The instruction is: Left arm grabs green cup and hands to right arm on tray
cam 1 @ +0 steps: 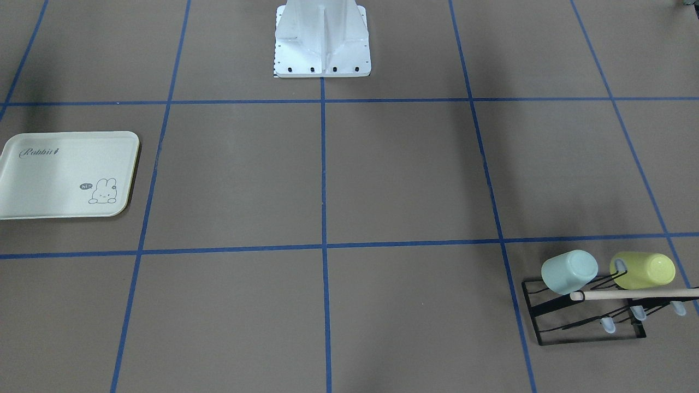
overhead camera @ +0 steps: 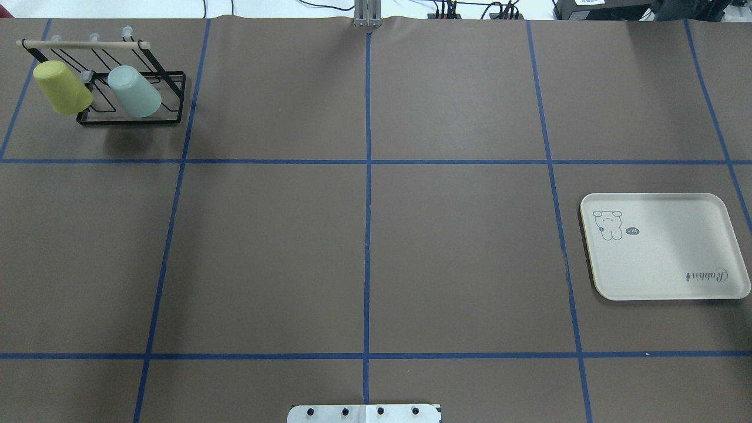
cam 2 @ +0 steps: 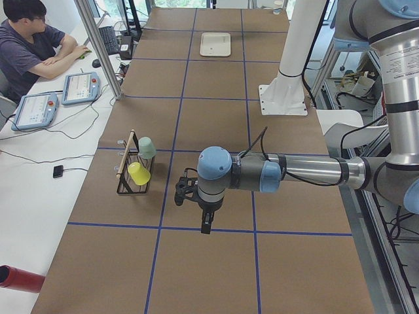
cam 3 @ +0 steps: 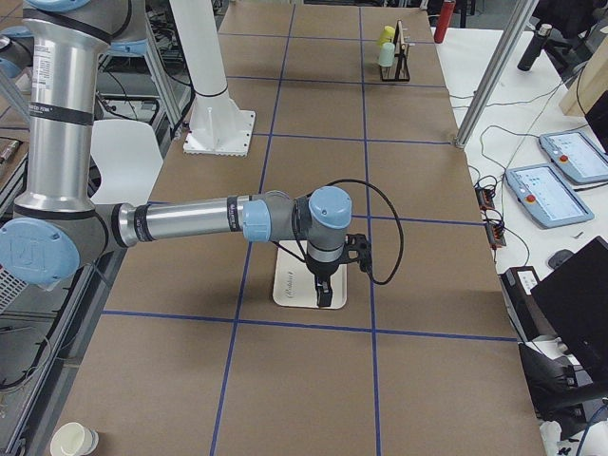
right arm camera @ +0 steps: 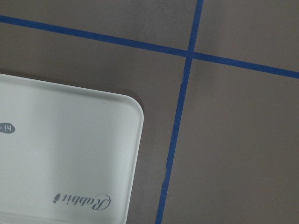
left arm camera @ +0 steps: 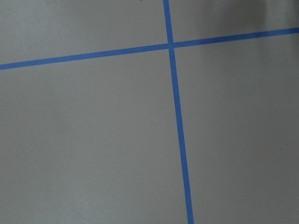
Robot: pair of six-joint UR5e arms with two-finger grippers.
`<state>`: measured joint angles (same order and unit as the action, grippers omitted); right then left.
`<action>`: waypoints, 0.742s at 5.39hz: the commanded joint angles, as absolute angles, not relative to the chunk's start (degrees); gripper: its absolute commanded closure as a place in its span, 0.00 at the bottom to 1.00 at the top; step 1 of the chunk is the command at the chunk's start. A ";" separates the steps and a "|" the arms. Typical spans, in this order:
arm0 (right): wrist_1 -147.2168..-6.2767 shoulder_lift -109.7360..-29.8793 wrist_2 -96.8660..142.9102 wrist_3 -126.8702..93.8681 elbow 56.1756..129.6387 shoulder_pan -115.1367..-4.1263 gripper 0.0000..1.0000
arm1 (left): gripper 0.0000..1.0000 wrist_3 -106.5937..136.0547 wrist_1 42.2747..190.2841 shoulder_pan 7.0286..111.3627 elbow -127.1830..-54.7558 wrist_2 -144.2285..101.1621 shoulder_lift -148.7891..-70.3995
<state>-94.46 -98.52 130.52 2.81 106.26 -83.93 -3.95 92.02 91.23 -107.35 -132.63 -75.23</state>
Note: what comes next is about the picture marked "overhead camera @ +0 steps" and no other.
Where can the pale green plastic cup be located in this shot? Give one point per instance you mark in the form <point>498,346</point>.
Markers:
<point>134,92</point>

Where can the cream rabbit print tray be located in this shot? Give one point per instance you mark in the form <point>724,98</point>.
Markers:
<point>662,246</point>

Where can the yellow plastic cup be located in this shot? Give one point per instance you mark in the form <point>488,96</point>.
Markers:
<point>65,92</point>

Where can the aluminium frame post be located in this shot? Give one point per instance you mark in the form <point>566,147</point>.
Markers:
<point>367,14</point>

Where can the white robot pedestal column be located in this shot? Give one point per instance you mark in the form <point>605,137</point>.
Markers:
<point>366,413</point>

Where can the black wire cup rack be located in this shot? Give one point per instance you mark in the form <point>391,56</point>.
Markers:
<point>107,83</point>

